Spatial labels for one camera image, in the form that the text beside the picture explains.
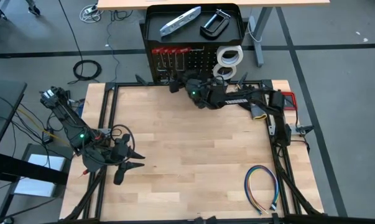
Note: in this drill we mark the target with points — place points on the white masking tape roll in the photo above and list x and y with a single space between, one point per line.
216 72
221 57

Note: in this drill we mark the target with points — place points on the gray power adapter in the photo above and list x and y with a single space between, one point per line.
48 137

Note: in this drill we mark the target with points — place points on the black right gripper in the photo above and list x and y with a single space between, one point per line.
198 91

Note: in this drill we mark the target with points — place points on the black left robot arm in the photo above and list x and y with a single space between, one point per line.
66 118

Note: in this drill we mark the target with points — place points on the black pegboard stand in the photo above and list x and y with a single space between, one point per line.
187 34

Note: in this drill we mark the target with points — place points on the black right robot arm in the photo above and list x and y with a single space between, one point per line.
237 99

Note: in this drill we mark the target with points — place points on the black aluminium table frame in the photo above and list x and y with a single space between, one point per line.
109 109

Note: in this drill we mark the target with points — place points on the black C-clamp with silver screw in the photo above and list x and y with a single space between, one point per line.
225 22

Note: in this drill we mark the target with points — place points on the small grey box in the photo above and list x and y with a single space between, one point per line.
181 21

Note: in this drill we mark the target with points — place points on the black chair caster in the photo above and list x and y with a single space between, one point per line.
34 11

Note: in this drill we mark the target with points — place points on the white panel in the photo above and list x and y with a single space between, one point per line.
44 161

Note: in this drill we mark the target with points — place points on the dark desk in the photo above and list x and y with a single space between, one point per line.
3 109

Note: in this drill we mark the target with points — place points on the metal pegboard hook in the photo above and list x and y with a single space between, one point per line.
176 67
159 70

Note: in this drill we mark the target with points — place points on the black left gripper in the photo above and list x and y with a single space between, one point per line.
114 155

